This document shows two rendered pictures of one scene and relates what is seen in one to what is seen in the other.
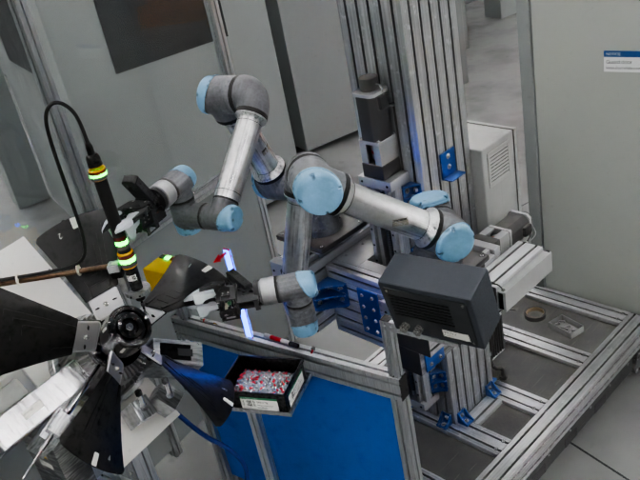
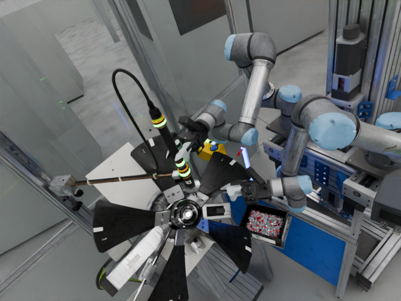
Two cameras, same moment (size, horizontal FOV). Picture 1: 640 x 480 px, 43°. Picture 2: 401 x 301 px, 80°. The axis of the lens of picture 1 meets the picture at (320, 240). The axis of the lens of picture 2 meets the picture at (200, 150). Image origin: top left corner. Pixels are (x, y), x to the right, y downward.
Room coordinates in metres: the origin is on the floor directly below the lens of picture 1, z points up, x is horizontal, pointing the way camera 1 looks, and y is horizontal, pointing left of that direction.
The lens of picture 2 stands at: (1.27, 0.20, 2.01)
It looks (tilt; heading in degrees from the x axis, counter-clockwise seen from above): 40 degrees down; 18
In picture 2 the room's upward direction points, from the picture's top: 22 degrees counter-clockwise
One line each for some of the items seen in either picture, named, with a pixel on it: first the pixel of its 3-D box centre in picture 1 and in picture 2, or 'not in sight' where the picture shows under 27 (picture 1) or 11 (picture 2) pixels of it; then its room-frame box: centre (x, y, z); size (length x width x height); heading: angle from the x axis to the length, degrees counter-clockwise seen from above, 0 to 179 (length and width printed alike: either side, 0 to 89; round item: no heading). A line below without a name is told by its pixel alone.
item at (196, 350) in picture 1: (170, 359); (212, 211); (1.96, 0.49, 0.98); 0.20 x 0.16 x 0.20; 50
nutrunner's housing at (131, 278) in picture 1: (115, 225); (175, 153); (1.91, 0.50, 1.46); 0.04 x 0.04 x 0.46
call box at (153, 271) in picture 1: (173, 277); (210, 151); (2.37, 0.50, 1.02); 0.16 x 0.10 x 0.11; 50
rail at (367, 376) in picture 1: (279, 351); (270, 197); (2.12, 0.20, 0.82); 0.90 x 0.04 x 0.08; 50
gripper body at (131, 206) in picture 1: (145, 211); (194, 137); (2.01, 0.44, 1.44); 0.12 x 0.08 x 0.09; 150
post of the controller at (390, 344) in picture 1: (390, 347); (357, 221); (1.84, -0.13, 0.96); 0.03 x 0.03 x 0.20; 50
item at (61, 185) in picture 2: not in sight; (64, 185); (1.96, 1.13, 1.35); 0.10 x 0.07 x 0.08; 85
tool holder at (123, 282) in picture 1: (130, 277); (186, 180); (1.91, 0.51, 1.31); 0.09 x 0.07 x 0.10; 85
